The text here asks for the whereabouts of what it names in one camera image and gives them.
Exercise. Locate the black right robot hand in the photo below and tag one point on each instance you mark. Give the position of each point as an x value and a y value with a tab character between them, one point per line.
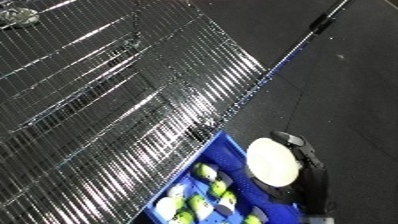
314	180

